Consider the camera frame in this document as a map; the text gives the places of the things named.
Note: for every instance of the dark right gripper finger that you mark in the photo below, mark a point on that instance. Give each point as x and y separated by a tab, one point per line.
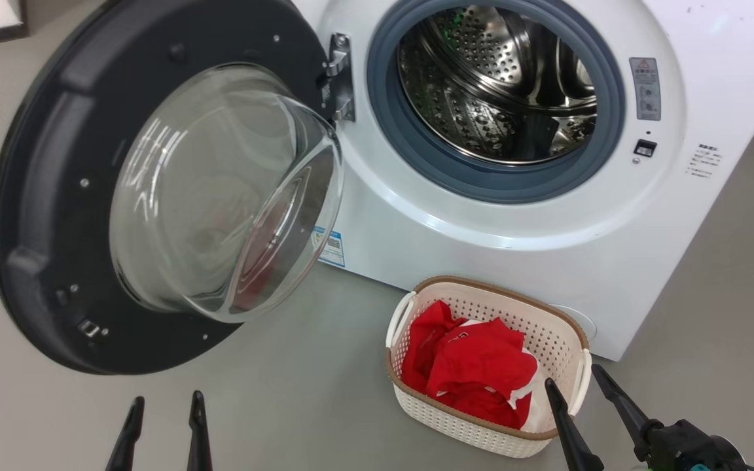
570	432
622	405

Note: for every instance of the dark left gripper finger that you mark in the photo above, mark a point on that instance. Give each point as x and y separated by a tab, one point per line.
199	438
125	441

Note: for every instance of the red and white garment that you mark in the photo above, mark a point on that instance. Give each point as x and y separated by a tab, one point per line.
482	366

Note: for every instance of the dark round washer door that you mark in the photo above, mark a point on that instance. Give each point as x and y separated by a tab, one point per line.
43	196

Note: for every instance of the cream perforated laundry basket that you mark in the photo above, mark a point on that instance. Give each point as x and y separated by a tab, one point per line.
482	438

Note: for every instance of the white front-load washing machine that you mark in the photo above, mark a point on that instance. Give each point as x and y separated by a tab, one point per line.
547	248

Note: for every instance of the black door lock socket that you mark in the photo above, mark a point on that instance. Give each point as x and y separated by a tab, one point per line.
645	148

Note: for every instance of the grey rubber door gasket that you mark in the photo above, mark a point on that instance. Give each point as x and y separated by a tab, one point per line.
390	131

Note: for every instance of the metal washer door hinge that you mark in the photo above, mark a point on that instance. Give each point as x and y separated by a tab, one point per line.
341	72

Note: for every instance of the round white filter cover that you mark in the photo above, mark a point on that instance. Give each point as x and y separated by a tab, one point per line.
580	320

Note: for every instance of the blue energy label sticker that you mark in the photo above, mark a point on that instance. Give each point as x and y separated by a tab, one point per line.
332	248

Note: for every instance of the small text sticker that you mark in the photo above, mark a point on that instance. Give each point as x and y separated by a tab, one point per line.
703	162

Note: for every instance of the grey warning label sticker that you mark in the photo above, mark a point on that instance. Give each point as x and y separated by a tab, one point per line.
645	88

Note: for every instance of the steel perforated washer drum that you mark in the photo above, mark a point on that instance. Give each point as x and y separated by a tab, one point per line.
482	85

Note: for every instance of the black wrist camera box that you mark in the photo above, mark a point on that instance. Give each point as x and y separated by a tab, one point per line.
684	448

